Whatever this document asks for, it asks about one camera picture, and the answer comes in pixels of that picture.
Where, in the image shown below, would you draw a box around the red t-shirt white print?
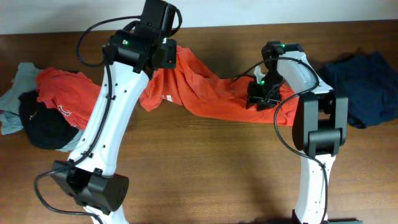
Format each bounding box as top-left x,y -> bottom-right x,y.
139,45 -> 299,127

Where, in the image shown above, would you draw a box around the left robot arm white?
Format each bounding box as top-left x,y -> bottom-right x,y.
49,1 -> 182,223

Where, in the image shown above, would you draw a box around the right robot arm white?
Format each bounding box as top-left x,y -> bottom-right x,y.
246,41 -> 348,224

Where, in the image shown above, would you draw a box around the red crumpled t-shirt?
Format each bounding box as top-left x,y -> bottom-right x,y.
35,67 -> 101,130

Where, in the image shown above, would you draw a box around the folded navy blue garment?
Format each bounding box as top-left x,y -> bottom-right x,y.
317,52 -> 397,129

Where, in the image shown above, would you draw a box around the black garment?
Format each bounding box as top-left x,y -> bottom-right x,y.
18,90 -> 79,150

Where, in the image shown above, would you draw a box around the grey t-shirt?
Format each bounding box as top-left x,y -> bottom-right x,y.
1,62 -> 83,152

